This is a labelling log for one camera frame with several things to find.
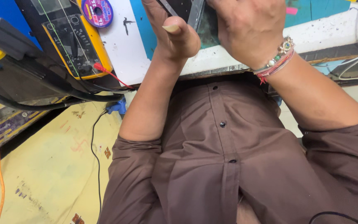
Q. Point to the pink sticky note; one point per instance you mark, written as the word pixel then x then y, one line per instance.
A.
pixel 291 11

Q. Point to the red thread wristband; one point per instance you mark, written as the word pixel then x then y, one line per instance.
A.
pixel 273 67

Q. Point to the purple desoldering wick spool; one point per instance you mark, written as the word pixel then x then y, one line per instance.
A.
pixel 97 12

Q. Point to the brown button shirt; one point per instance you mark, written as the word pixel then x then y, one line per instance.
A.
pixel 216 161

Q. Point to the red probe lead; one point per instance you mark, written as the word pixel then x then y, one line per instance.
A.
pixel 110 74

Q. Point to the blue clamp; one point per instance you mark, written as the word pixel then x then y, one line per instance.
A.
pixel 116 107

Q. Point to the dark mobile phone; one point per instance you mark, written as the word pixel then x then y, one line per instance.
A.
pixel 204 29

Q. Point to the person's right hand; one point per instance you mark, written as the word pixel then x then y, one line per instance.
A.
pixel 249 29

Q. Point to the purple yellow sticker board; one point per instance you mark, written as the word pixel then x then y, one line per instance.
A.
pixel 8 127

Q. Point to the yellow black multimeter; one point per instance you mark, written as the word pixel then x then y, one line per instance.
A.
pixel 76 40

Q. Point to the black bench device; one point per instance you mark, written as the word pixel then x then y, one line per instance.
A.
pixel 20 71

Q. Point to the person's left hand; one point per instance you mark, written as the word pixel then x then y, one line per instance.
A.
pixel 169 43

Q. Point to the metal tweezers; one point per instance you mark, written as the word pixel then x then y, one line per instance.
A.
pixel 168 6

